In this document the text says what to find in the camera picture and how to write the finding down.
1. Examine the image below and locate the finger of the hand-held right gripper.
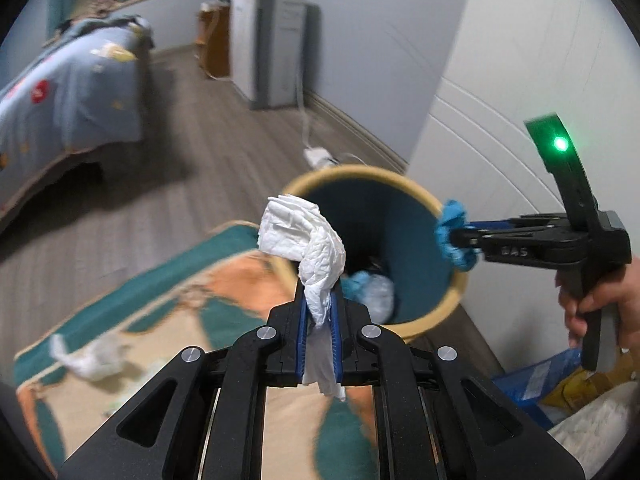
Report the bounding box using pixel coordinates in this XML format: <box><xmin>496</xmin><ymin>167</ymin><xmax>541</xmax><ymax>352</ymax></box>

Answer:
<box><xmin>447</xmin><ymin>222</ymin><xmax>572</xmax><ymax>248</ymax></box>
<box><xmin>507</xmin><ymin>213</ymin><xmax>571</xmax><ymax>227</ymax></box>

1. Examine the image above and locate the wooden cabinet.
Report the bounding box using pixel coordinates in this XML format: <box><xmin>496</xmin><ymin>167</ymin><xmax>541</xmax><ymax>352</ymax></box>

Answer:
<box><xmin>195</xmin><ymin>2</ymin><xmax>234</xmax><ymax>79</ymax></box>

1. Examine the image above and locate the beige bin with teal lining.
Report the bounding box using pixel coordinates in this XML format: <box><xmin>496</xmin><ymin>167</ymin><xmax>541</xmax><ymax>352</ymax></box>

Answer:
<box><xmin>277</xmin><ymin>166</ymin><xmax>470</xmax><ymax>344</ymax></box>

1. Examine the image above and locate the grey cabinet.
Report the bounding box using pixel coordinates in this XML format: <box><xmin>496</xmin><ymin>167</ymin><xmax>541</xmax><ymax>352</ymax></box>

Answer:
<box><xmin>229</xmin><ymin>0</ymin><xmax>321</xmax><ymax>110</ymax></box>

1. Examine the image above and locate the crumpled white tissue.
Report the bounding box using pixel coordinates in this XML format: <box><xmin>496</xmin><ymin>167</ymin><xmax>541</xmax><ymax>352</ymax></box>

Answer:
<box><xmin>49</xmin><ymin>332</ymin><xmax>129</xmax><ymax>382</ymax></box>

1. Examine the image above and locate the white power strip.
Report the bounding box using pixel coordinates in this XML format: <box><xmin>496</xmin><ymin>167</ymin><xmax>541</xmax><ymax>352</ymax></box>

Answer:
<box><xmin>304</xmin><ymin>146</ymin><xmax>342</xmax><ymax>170</ymax></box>

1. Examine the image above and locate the blue printed blanket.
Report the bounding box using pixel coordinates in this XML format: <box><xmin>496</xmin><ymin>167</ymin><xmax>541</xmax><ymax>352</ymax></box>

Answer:
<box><xmin>0</xmin><ymin>15</ymin><xmax>154</xmax><ymax>222</ymax></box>

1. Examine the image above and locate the brown cardboard piece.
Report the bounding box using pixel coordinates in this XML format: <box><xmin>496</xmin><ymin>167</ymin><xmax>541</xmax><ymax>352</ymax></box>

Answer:
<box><xmin>540</xmin><ymin>352</ymin><xmax>640</xmax><ymax>411</ymax></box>

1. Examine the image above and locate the white wardrobe door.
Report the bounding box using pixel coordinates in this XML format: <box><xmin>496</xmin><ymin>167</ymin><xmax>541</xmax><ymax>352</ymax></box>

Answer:
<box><xmin>407</xmin><ymin>0</ymin><xmax>640</xmax><ymax>273</ymax></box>

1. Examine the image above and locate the white tissue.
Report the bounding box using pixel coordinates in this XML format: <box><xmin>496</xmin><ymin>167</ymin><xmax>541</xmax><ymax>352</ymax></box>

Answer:
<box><xmin>49</xmin><ymin>332</ymin><xmax>129</xmax><ymax>382</ymax></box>
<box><xmin>257</xmin><ymin>195</ymin><xmax>348</xmax><ymax>402</ymax></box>

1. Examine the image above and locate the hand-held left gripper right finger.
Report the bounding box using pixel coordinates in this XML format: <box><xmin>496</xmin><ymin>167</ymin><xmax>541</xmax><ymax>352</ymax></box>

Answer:
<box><xmin>330</xmin><ymin>285</ymin><xmax>586</xmax><ymax>480</ymax></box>

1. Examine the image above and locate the teal and orange rug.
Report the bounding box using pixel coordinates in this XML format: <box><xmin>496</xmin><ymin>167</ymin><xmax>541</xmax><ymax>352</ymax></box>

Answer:
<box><xmin>14</xmin><ymin>220</ymin><xmax>398</xmax><ymax>480</ymax></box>

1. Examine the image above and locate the person's right hand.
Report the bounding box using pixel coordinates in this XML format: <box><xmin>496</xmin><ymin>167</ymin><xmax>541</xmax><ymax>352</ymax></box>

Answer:
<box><xmin>559</xmin><ymin>255</ymin><xmax>640</xmax><ymax>349</ymax></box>

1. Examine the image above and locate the crumpled white plastic bag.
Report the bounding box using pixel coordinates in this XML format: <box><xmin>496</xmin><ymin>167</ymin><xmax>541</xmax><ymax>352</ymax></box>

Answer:
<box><xmin>357</xmin><ymin>272</ymin><xmax>397</xmax><ymax>324</ymax></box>

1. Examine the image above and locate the blue plastic bag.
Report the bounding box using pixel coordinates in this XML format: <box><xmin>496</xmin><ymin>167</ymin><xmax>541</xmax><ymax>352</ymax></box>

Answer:
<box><xmin>492</xmin><ymin>347</ymin><xmax>584</xmax><ymax>417</ymax></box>

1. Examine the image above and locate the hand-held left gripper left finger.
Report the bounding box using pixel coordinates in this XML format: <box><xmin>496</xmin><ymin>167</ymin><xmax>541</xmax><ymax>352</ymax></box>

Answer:
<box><xmin>59</xmin><ymin>280</ymin><xmax>308</xmax><ymax>480</ymax></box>

